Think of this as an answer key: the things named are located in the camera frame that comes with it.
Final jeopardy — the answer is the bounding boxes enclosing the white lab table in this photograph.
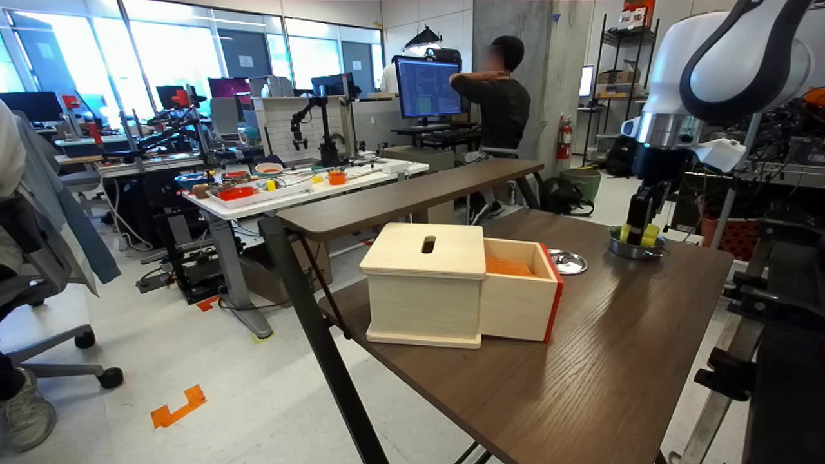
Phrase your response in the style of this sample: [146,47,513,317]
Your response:
[178,155,433,343]

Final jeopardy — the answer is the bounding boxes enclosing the red fire extinguisher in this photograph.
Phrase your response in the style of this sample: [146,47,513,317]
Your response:
[553,115,575,164]

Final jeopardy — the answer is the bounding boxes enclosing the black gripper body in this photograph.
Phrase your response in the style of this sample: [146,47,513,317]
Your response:
[628,136,696,188]

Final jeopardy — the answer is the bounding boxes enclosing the cream wooden box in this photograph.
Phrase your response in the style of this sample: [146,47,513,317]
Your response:
[356,221,490,349]

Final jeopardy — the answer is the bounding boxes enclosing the black bag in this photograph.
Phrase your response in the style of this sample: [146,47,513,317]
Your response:
[537,173,587,217]

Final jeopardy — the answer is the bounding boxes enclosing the small silver pot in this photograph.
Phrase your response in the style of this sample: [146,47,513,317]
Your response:
[605,231,669,263]

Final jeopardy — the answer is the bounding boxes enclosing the brown side table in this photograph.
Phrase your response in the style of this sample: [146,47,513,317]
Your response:
[276,157,546,240]

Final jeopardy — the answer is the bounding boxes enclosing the person in dark shirt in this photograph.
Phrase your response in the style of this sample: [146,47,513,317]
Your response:
[449,32,534,163]

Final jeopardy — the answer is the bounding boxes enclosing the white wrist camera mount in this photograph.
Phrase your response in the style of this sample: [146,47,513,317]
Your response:
[692,136,750,175]

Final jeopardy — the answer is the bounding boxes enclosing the gray office chair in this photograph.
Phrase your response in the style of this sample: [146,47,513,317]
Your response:
[0,190,128,393]

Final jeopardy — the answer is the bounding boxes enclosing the black robot stand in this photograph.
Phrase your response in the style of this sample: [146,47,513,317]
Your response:
[667,217,825,464]

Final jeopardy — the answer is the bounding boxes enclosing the computer monitor on stand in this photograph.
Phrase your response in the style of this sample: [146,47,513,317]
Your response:
[392,53,466,124]

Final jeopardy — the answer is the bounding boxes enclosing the metal storage shelf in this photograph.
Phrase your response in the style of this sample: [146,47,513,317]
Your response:
[582,10,662,166]

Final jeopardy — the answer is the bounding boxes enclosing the green bin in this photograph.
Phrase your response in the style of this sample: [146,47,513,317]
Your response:
[558,164,605,205]

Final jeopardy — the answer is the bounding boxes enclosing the wooden drawer with orange front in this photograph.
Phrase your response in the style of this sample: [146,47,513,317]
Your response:
[477,237,566,344]

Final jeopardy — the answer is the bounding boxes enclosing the orange tray on table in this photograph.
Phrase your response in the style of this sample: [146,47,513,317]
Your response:
[214,183,257,204]

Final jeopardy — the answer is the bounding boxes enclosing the yellow bell pepper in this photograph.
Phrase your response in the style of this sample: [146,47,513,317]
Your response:
[618,221,662,249]

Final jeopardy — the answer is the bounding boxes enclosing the gray shoe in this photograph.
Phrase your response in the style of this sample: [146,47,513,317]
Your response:
[0,366,58,456]

